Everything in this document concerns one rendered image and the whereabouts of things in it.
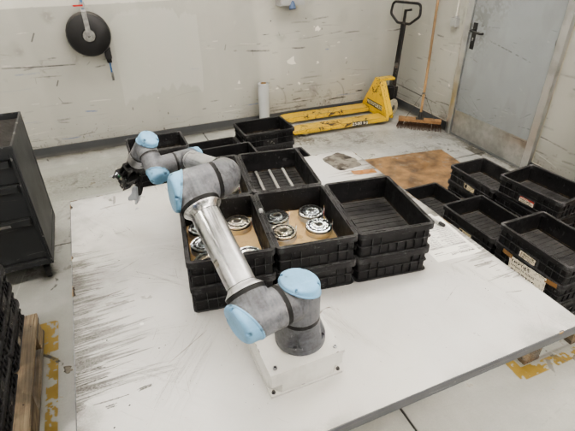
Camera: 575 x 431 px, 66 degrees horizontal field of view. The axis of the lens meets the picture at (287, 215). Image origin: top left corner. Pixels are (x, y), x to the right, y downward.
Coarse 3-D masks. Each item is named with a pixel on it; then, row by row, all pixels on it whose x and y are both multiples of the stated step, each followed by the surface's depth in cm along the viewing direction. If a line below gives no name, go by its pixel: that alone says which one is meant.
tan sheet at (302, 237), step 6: (294, 210) 189; (294, 216) 185; (294, 222) 181; (300, 222) 181; (300, 228) 177; (300, 234) 174; (306, 234) 174; (300, 240) 170; (306, 240) 170; (312, 240) 170
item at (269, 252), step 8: (256, 208) 172; (184, 224) 162; (264, 224) 162; (184, 232) 161; (264, 232) 158; (184, 240) 154; (272, 240) 153; (184, 248) 150; (272, 248) 150; (248, 256) 147; (256, 256) 148; (264, 256) 149; (192, 264) 143; (200, 264) 144; (208, 264) 145
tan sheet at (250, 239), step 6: (252, 228) 178; (246, 234) 174; (252, 234) 174; (192, 240) 171; (240, 240) 171; (246, 240) 171; (252, 240) 171; (240, 246) 167; (258, 246) 167; (192, 258) 161
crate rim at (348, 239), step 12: (264, 192) 182; (276, 192) 183; (324, 192) 183; (336, 204) 173; (264, 216) 166; (276, 240) 153; (324, 240) 153; (336, 240) 154; (348, 240) 155; (276, 252) 151; (288, 252) 151
